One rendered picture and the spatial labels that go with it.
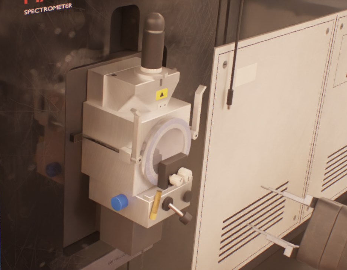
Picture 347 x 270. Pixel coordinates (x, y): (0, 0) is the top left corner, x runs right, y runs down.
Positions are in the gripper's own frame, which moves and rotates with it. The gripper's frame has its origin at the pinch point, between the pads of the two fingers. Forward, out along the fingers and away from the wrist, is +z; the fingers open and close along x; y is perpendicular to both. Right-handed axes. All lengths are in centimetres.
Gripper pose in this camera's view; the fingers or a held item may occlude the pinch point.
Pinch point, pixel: (254, 205)
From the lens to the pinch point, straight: 76.9
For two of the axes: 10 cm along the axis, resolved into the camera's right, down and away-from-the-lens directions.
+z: -7.7, -3.1, 5.6
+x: 3.6, -9.3, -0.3
